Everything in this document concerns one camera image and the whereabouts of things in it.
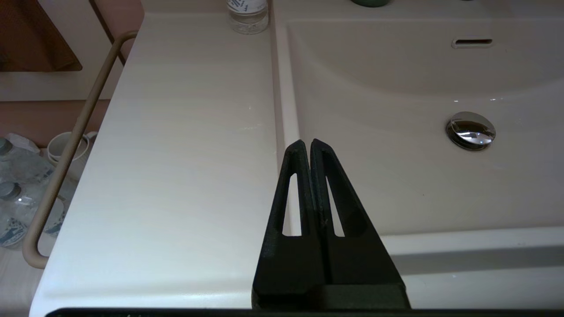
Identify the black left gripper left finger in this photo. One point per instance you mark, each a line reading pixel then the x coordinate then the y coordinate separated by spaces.
pixel 291 264

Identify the dark grey pump bottle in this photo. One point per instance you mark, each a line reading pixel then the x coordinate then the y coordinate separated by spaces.
pixel 371 2

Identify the brown wall holder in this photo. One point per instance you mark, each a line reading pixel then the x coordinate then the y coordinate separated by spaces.
pixel 31 35

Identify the beige towel bar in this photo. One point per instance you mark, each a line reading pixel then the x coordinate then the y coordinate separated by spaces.
pixel 72 141

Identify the chrome drain stopper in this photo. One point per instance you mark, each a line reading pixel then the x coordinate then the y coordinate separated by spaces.
pixel 470 131

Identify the white mug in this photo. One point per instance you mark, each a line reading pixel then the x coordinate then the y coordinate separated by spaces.
pixel 59 145

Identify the plastic-wrapped water bottle pack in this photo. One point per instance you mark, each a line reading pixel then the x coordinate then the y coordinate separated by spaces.
pixel 22 198

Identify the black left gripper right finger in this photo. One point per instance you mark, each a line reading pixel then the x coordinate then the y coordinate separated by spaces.
pixel 365 264

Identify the empty clear plastic bottle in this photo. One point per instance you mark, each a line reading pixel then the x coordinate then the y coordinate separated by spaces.
pixel 247 20

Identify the white sink basin vanity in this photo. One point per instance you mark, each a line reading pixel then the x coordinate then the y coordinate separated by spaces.
pixel 396 185

